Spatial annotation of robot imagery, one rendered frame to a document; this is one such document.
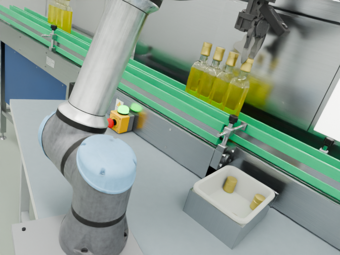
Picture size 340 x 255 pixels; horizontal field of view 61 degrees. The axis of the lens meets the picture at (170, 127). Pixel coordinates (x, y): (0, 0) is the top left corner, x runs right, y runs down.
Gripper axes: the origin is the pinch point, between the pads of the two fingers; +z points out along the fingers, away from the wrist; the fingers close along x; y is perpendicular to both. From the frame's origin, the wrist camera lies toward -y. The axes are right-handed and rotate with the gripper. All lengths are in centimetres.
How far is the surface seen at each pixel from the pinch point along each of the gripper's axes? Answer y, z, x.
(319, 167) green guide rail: -34.7, 20.6, 1.6
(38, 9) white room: 603, 88, -178
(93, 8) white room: 541, 61, -269
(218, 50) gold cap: 11.0, 0.0, 2.7
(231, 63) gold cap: 4.5, 2.6, 1.9
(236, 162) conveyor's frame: -12.1, 32.5, 5.2
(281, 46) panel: -3.7, -6.6, -12.4
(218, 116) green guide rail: 0.1, 20.2, 6.4
